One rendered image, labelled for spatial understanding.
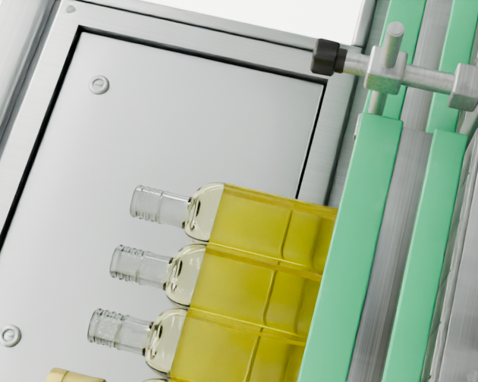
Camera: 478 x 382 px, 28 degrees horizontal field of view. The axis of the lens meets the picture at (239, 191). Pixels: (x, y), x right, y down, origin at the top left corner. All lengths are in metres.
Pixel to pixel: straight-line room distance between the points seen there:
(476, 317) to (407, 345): 0.05
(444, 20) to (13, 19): 0.48
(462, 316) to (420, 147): 0.14
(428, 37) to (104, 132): 0.35
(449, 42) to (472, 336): 0.31
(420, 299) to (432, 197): 0.08
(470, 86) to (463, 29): 0.17
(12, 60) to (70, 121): 0.10
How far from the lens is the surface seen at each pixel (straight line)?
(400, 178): 0.70
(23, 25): 1.09
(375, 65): 0.71
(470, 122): 0.74
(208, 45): 1.04
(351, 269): 0.67
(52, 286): 0.96
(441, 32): 0.87
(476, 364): 0.65
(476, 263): 0.67
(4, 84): 1.06
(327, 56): 0.71
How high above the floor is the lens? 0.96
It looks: 7 degrees up
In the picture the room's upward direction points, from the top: 77 degrees counter-clockwise
